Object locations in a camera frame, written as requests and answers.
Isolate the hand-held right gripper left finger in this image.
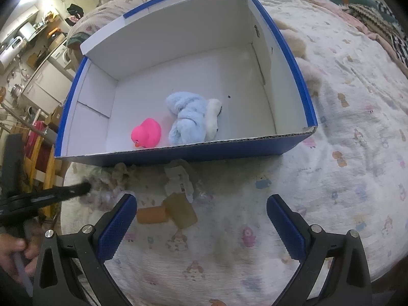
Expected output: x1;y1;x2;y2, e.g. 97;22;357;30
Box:
33;193;137;306

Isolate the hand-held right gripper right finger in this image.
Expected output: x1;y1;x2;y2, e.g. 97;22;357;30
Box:
266;194;373;306

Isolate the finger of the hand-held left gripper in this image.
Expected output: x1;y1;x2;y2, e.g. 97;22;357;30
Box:
30;181;92;205

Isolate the grey fluffy plush toy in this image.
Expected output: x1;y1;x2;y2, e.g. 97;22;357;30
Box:
76;162;138;211

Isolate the blue and white cardboard box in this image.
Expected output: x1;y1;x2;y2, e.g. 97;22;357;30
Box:
54;0;318;168

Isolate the person's left hand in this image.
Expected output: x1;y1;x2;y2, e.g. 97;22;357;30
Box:
0;226;43;276

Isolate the yellow wooden rack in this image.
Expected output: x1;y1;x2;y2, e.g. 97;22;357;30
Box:
24;120;70;219

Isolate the orange foam cylinder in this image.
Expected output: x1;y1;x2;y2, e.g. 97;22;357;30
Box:
137;206;167;224

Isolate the red bag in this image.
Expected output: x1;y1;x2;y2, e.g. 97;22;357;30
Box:
25;120;48;160

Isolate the tan sponge block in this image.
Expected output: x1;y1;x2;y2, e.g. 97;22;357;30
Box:
162;194;198;229

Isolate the crumpled plastic bag with tag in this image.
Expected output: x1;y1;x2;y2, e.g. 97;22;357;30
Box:
163;159;215;205

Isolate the printed white blanket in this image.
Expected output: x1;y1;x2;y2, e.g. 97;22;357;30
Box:
60;0;408;306

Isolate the white cabinet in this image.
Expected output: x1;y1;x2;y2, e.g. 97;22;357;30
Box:
21;60;76;106

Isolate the pink rubber duck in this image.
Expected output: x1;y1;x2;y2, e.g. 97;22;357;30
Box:
131;118;162;149

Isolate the white washing machine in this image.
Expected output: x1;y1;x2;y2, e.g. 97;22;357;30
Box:
51;42;76;71

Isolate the light blue plush toy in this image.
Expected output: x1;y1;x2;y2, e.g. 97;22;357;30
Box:
165;92;211;145

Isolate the white plush toy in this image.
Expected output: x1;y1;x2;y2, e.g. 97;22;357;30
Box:
204;99;223;141

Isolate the cream plush toy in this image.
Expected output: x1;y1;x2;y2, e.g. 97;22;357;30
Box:
300;59;323;98
274;17;307;60

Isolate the black clothing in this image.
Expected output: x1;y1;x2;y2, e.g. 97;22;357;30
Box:
65;3;85;23

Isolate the crochet patterned blanket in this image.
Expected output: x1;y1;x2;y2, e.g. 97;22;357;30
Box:
346;3;408;69

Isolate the pink blanket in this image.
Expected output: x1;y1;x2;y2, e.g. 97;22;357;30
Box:
284;0;408;79

